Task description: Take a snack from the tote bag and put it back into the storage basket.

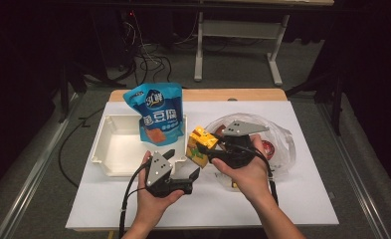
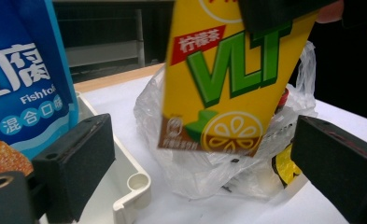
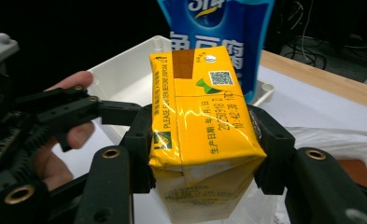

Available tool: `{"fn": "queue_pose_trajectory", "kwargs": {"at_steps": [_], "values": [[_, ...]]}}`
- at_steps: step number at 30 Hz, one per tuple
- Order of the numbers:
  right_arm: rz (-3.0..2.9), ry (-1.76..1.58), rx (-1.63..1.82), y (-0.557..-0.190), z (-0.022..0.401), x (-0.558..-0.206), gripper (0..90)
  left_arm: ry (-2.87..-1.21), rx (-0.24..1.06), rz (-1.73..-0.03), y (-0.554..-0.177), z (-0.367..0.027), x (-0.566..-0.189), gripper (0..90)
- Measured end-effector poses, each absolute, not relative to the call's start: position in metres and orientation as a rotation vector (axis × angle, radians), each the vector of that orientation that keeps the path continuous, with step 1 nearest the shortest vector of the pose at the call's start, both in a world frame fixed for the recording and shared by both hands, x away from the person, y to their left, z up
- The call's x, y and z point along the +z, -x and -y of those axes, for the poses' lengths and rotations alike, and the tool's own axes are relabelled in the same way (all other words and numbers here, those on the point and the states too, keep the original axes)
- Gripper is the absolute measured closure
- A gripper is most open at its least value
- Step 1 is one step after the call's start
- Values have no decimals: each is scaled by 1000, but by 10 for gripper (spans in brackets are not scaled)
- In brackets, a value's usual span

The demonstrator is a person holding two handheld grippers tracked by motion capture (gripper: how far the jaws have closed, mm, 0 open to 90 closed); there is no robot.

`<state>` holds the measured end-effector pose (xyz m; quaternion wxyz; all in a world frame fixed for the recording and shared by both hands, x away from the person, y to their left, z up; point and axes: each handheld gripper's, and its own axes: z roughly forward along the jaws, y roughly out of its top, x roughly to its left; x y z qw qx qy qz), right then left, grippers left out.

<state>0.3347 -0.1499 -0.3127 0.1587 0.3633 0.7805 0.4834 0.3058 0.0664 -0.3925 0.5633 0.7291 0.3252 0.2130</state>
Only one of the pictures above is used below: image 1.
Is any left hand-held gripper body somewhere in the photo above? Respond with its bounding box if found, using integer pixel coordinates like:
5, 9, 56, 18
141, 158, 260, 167
145, 150, 193, 199

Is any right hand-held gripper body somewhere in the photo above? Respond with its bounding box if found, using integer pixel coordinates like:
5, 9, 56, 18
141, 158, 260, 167
212, 119, 271, 169

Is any yellow drink carton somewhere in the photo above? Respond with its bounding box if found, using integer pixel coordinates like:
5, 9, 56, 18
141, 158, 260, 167
185, 124, 219, 169

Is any red round tin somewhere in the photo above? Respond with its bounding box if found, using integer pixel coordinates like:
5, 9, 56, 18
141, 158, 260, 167
261, 139, 278, 157

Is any white plastic tray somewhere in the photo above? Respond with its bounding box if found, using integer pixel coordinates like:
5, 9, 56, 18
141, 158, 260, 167
90, 114, 188, 177

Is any blue snack pouch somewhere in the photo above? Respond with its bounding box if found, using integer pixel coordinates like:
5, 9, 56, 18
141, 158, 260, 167
122, 82, 186, 147

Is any clear smiley plastic bag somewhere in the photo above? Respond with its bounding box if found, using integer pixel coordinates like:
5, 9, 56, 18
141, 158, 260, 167
203, 113, 297, 192

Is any person's right hand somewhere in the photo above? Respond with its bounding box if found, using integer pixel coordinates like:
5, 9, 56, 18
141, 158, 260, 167
211, 133, 275, 206

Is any person's left hand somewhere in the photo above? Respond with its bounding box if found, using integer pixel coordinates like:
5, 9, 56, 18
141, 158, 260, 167
136, 150, 186, 227

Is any white table cover board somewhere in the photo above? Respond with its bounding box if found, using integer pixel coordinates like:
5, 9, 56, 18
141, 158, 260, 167
65, 100, 340, 232

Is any black metal stand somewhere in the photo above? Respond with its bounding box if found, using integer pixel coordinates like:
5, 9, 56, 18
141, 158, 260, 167
285, 66, 346, 137
57, 59, 128, 124

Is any left hand-held gripper cable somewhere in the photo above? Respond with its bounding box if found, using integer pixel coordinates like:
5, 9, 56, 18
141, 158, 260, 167
117, 162, 151, 239

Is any hand-held gripper cable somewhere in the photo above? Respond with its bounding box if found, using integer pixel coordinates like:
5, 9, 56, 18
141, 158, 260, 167
212, 132, 281, 207
117, 162, 151, 239

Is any right hand-held gripper cable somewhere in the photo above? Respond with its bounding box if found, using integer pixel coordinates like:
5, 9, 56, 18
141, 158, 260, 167
212, 132, 281, 207

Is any tangle of floor cables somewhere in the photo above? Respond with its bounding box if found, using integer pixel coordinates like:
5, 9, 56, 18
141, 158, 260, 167
117, 9, 189, 90

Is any black floor cable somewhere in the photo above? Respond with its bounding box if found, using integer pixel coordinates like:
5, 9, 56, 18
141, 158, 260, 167
58, 108, 105, 189

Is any white metal frame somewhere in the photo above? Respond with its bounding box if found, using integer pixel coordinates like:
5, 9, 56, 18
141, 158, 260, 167
193, 11, 291, 88

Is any aluminium floor rail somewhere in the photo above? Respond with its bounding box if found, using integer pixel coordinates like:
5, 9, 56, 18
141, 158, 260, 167
0, 93, 82, 239
317, 103, 385, 239

